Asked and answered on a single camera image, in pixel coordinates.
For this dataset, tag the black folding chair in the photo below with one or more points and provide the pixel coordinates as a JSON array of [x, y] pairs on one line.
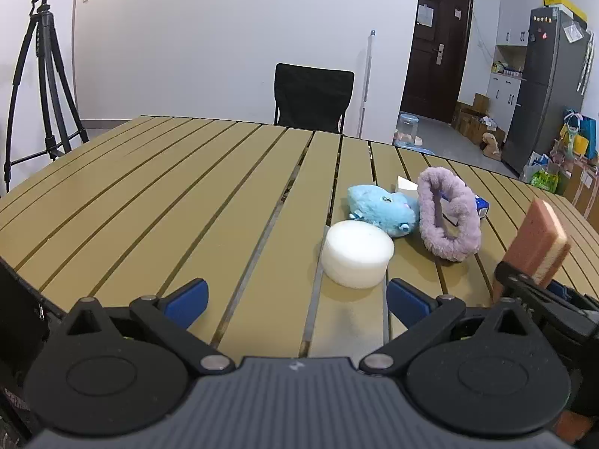
[[313, 98]]

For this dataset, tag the white paper piece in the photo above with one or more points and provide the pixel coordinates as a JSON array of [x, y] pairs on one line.
[[405, 186]]

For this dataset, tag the pile of brown cardboard boxes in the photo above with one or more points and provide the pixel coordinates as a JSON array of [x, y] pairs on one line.
[[472, 121]]

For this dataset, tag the green packet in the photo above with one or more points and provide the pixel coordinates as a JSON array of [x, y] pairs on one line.
[[545, 180]]

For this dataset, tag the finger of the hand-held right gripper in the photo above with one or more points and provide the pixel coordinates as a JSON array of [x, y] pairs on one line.
[[519, 283], [568, 294]]

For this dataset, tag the brown sponge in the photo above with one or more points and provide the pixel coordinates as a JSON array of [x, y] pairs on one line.
[[538, 238]]

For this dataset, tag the white foam cylinder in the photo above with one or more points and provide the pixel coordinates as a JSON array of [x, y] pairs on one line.
[[355, 252]]

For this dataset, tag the purple fluffy headband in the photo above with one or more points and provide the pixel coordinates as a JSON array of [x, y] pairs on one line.
[[469, 229]]

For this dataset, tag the blue plush toy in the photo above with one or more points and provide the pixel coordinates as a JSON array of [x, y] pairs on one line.
[[379, 206]]

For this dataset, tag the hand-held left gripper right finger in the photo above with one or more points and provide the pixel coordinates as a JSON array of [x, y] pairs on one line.
[[407, 299]]

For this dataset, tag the white mop pole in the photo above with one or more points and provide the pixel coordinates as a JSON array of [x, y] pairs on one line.
[[367, 79]]

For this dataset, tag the yellow box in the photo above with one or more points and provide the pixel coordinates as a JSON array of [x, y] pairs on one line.
[[564, 7]]

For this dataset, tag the dark wooden door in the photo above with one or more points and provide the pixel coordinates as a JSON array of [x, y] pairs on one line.
[[435, 89]]

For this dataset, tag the white kitchen cabinet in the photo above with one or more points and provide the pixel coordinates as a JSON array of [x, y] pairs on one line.
[[512, 23]]

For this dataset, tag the stack of cardboard boxes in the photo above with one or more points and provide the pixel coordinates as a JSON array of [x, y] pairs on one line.
[[585, 187]]

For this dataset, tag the blue white small box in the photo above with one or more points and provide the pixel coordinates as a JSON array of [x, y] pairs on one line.
[[482, 206]]

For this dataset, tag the clear pet water dispenser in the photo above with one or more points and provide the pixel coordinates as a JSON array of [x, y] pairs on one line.
[[406, 131]]

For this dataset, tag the tan plush toy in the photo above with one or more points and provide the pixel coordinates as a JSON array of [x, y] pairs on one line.
[[491, 146]]

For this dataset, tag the grey refrigerator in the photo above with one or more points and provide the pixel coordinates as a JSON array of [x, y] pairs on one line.
[[538, 103]]

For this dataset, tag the blue gift bag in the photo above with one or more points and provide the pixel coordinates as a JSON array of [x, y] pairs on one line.
[[587, 135]]

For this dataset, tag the tan folding table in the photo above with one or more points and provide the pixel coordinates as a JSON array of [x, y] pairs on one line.
[[187, 196]]

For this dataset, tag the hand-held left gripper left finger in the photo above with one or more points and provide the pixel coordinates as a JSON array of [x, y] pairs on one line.
[[187, 297]]

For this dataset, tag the black camera tripod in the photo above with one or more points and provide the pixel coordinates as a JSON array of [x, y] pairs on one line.
[[44, 23]]

